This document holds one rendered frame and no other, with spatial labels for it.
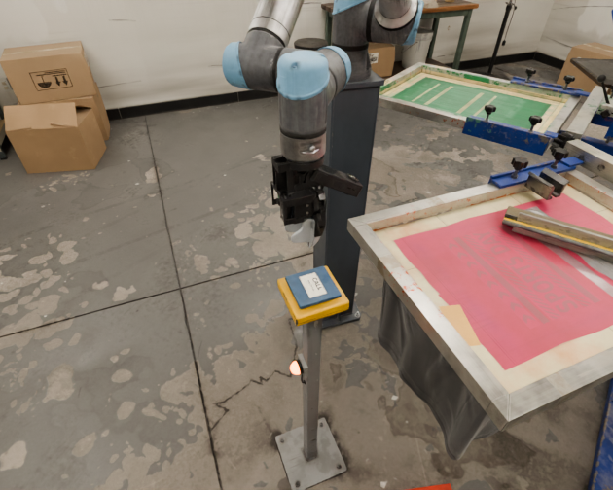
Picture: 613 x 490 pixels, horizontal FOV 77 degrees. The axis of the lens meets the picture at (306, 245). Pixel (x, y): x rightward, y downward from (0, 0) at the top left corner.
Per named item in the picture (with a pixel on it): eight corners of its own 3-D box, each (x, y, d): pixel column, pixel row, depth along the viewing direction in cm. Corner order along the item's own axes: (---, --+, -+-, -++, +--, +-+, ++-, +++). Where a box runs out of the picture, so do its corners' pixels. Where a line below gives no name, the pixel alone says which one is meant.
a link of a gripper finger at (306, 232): (288, 252, 78) (287, 215, 72) (315, 244, 80) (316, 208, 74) (294, 262, 76) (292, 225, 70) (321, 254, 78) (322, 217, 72)
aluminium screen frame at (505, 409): (500, 432, 65) (508, 421, 62) (346, 229, 106) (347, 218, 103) (775, 299, 87) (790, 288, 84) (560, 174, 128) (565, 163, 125)
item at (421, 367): (452, 467, 100) (510, 380, 72) (369, 332, 132) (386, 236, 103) (462, 462, 101) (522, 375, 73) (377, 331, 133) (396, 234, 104)
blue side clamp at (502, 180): (494, 202, 117) (502, 183, 113) (484, 194, 121) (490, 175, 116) (567, 183, 125) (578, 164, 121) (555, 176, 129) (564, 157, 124)
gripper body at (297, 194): (271, 206, 74) (268, 149, 66) (312, 196, 77) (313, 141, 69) (285, 229, 69) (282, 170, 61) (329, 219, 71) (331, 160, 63)
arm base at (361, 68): (319, 69, 132) (319, 37, 125) (360, 65, 135) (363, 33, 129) (334, 83, 121) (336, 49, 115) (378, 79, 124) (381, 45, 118)
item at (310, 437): (293, 495, 141) (282, 341, 78) (274, 437, 156) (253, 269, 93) (347, 471, 147) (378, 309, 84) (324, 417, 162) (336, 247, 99)
